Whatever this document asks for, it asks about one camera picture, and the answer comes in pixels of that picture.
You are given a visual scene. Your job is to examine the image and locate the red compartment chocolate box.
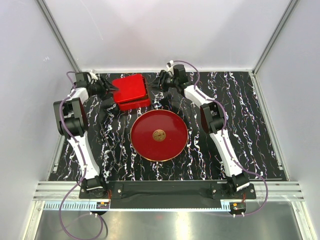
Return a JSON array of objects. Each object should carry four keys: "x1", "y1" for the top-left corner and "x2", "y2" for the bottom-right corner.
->
[{"x1": 115, "y1": 77, "x2": 151, "y2": 111}]

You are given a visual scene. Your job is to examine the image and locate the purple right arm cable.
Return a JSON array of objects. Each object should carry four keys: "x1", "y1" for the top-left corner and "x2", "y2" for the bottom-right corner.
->
[{"x1": 172, "y1": 59, "x2": 270, "y2": 217}]

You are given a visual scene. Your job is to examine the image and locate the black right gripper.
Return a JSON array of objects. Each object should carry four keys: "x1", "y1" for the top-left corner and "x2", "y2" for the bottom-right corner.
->
[{"x1": 147, "y1": 70, "x2": 178, "y2": 94}]

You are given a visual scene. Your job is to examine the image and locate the aluminium frame rail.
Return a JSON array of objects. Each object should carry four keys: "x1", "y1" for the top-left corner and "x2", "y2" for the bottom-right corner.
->
[{"x1": 33, "y1": 181, "x2": 304, "y2": 212}]

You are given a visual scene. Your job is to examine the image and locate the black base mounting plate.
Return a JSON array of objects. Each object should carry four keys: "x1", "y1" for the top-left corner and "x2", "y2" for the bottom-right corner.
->
[{"x1": 78, "y1": 179, "x2": 256, "y2": 210}]

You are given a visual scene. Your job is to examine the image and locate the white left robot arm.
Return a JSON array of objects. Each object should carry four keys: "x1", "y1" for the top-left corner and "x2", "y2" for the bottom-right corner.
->
[{"x1": 53, "y1": 71, "x2": 118, "y2": 199}]

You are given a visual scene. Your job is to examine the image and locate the red box lid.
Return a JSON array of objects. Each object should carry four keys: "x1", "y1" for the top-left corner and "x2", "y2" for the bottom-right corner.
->
[{"x1": 112, "y1": 74, "x2": 147, "y2": 104}]

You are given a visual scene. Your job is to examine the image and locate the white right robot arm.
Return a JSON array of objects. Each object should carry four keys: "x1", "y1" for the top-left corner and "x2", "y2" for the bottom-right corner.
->
[{"x1": 150, "y1": 60, "x2": 250, "y2": 199}]

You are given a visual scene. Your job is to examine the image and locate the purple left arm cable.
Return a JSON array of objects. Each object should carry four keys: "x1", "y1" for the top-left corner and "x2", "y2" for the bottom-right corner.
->
[{"x1": 57, "y1": 71, "x2": 109, "y2": 238}]

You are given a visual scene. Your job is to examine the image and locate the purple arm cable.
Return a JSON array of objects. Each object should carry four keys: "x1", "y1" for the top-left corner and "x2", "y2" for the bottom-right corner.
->
[
  {"x1": 172, "y1": 59, "x2": 270, "y2": 217},
  {"x1": 57, "y1": 71, "x2": 109, "y2": 238}
]

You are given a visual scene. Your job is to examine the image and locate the round red lacquer tray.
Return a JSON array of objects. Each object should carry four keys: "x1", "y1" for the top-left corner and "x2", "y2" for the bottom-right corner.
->
[{"x1": 130, "y1": 109, "x2": 189, "y2": 162}]

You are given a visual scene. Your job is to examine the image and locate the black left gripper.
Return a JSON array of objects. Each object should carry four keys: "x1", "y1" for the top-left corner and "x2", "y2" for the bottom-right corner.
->
[{"x1": 90, "y1": 75, "x2": 119, "y2": 101}]

